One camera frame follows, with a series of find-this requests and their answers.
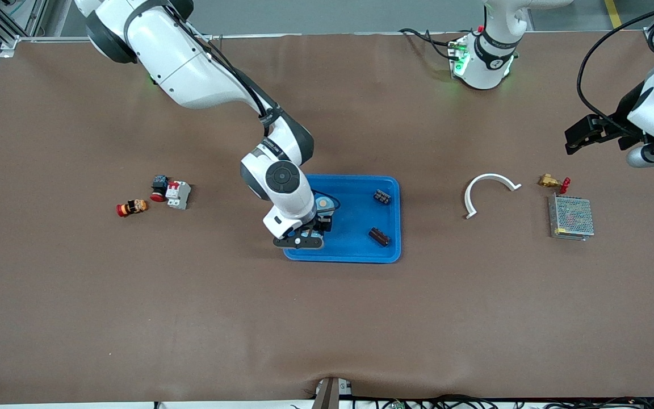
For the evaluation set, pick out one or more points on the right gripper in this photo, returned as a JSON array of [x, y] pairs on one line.
[[325, 220]]

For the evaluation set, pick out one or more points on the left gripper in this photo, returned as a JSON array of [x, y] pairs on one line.
[[625, 114]]

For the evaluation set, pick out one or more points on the blue dome bell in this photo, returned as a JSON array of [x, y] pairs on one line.
[[314, 233], [324, 202]]

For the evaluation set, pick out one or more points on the large brown electrolytic capacitor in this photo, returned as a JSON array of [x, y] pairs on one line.
[[379, 236]]

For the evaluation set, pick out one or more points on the small brown electrolytic capacitor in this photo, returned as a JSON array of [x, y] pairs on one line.
[[382, 196]]

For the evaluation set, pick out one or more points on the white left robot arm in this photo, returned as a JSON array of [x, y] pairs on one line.
[[489, 57]]

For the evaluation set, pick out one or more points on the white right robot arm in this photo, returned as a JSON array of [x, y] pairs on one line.
[[185, 68]]

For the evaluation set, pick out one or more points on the blue plastic tray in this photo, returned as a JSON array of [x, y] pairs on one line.
[[355, 244]]

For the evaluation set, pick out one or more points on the metal mesh power supply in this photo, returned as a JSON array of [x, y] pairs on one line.
[[571, 217]]

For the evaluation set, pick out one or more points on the white red circuit breaker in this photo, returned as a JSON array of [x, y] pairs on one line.
[[178, 195]]

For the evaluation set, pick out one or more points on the red emergency stop button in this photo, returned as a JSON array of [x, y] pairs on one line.
[[159, 184]]

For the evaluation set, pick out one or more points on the red orange push button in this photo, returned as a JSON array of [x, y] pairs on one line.
[[134, 207]]

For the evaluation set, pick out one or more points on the white curved plastic bracket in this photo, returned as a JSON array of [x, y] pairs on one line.
[[493, 176]]

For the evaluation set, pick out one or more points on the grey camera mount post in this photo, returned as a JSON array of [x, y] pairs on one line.
[[330, 395]]

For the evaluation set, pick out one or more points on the aluminium frame post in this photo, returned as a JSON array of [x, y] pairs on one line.
[[9, 45]]

